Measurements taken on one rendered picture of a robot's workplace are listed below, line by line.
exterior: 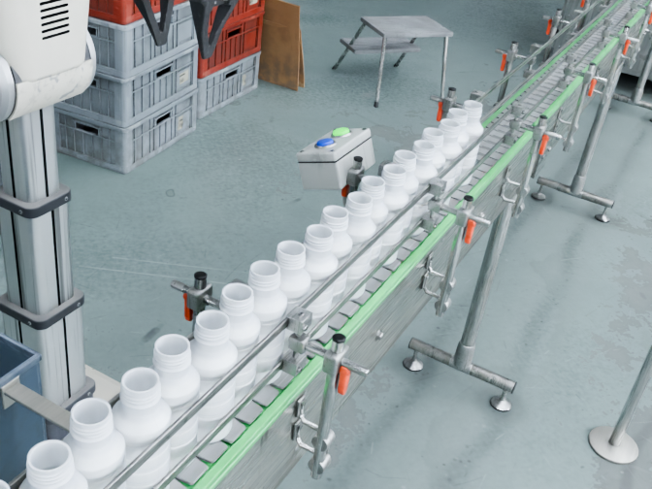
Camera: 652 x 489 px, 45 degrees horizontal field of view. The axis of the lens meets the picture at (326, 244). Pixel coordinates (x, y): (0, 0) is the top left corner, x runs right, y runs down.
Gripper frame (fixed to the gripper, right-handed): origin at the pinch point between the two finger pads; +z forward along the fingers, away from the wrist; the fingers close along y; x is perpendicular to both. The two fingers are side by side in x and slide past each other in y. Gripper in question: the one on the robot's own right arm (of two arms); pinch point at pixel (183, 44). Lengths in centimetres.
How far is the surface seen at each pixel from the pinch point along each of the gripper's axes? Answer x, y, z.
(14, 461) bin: -16, -18, 61
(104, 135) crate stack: 167, -174, 118
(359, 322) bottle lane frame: 18.9, 17.7, 42.3
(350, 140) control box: 48, -1, 28
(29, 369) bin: -12, -17, 47
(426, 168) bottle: 46, 15, 28
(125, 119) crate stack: 169, -162, 108
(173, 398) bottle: -20.1, 14.2, 29.5
